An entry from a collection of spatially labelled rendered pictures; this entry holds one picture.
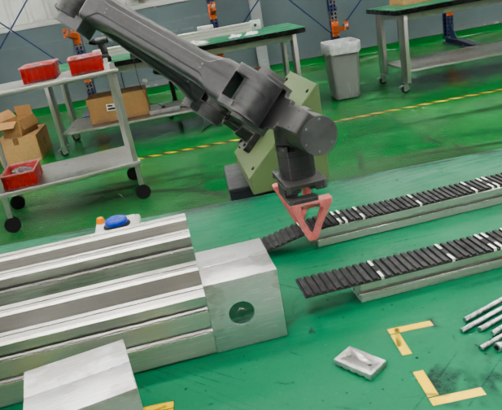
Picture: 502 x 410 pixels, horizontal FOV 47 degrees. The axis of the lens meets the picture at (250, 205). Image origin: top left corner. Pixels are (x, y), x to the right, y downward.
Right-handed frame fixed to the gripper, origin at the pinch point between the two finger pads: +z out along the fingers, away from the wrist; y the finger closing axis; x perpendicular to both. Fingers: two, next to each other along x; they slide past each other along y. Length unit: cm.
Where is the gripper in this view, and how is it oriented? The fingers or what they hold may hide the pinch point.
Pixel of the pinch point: (305, 226)
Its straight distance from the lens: 94.4
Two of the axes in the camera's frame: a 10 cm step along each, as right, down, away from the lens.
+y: 1.9, 3.2, -9.3
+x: 9.7, -2.2, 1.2
